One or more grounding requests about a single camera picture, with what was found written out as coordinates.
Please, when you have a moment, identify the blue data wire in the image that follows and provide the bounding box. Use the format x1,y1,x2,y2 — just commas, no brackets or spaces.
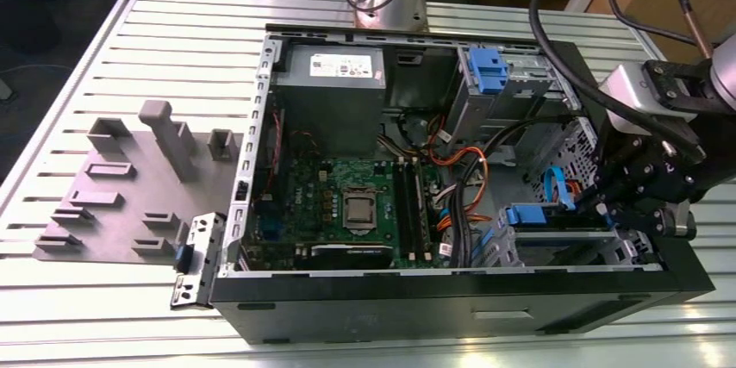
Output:
540,165,579,210

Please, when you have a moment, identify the green motherboard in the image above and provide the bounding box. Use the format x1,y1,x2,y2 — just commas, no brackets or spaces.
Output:
247,156,450,270

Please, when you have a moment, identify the black cable bundle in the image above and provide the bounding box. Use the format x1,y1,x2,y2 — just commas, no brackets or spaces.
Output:
446,117,568,268

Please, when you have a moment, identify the silver metal drive cage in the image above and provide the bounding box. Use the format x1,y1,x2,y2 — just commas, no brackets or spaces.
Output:
448,44,580,145

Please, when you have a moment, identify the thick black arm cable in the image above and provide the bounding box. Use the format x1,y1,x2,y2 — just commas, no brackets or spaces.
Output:
528,0,710,161

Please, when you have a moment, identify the silver CPU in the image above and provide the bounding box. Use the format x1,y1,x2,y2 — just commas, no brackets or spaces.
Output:
347,198,375,221

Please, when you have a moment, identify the metal card retention bracket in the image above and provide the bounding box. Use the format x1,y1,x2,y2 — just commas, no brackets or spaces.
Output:
170,210,230,311

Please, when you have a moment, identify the black RAM slot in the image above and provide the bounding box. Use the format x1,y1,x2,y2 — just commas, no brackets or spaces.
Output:
412,156,436,262
395,156,419,262

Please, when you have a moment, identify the CPU socket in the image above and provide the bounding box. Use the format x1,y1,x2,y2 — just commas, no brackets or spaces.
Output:
339,184,384,235

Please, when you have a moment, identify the black graphics card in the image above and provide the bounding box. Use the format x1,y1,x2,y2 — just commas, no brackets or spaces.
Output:
296,242,398,270

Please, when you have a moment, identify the black PC case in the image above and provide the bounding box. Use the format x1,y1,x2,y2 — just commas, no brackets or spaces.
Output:
210,22,718,346

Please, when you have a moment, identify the grey parts rack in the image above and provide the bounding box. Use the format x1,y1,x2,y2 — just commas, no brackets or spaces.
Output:
34,99,248,265

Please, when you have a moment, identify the blue plastic drive bracket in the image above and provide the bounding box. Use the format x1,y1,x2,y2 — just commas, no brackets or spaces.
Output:
468,47,511,96

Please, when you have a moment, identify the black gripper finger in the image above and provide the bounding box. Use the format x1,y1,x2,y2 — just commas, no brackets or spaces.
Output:
574,133,651,219
600,196,699,240

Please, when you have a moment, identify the orange wire bundle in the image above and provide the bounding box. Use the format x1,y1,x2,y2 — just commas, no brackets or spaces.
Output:
428,146,496,231

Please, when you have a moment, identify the grey power supply unit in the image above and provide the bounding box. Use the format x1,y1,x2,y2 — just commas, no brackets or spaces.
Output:
270,42,387,160

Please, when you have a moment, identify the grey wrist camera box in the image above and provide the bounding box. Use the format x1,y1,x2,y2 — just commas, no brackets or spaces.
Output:
598,64,707,130

